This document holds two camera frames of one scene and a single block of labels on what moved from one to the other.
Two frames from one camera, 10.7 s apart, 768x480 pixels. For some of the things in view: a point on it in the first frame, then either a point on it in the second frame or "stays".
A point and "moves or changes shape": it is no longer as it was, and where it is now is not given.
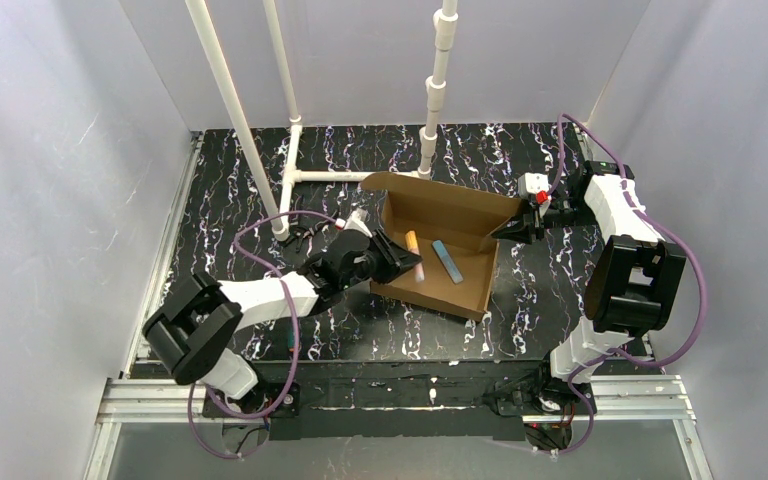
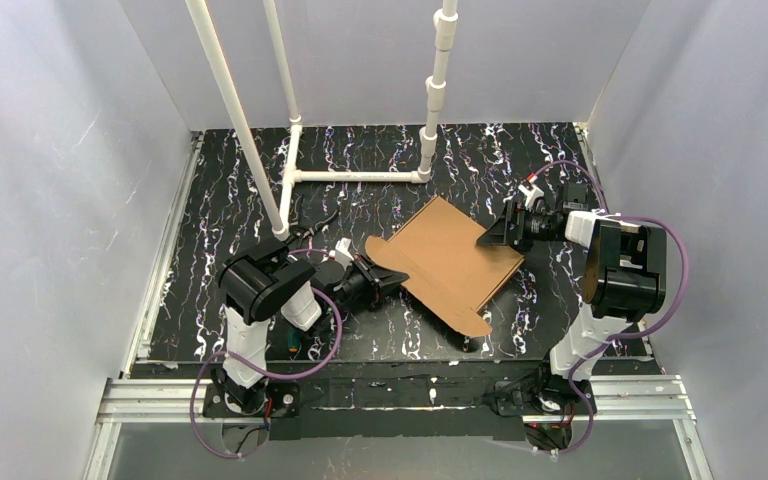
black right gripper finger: (518, 230) -> (495, 235)
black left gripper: (379, 258) -> (369, 281)
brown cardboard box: (467, 222) moves or changes shape
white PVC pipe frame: (292, 178) stays
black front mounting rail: (471, 400) stays
